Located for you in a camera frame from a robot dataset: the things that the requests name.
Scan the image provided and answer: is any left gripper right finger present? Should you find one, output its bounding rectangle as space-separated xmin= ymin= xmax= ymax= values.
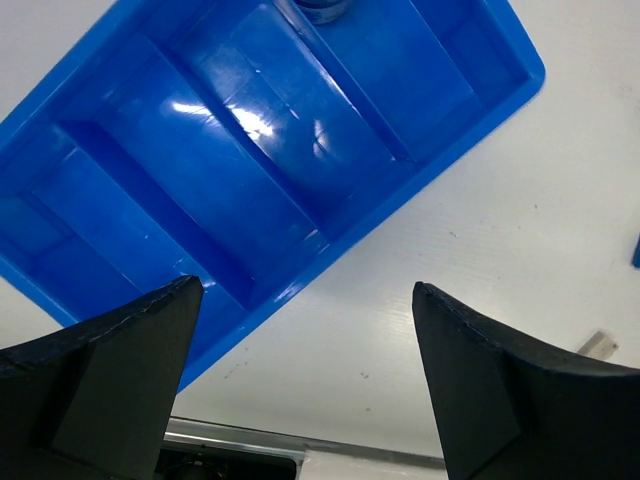
xmin=412 ymin=282 xmax=639 ymax=479

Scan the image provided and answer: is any blue white whiteboard marker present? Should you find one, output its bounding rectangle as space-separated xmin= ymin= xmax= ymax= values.
xmin=631 ymin=237 xmax=640 ymax=269

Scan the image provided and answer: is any grey eraser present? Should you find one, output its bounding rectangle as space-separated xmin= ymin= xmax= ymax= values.
xmin=577 ymin=329 xmax=619 ymax=361

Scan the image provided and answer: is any blue cleaning gel jar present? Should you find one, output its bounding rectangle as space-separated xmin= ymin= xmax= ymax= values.
xmin=295 ymin=0 xmax=352 ymax=25

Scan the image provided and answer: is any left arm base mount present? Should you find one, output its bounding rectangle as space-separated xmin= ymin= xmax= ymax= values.
xmin=154 ymin=417 xmax=448 ymax=479

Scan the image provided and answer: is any blue plastic divided tray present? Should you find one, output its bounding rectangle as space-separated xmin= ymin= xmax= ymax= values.
xmin=1 ymin=1 xmax=545 ymax=385

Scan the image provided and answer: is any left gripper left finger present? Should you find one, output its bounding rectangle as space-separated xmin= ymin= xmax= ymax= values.
xmin=1 ymin=276 xmax=203 ymax=479

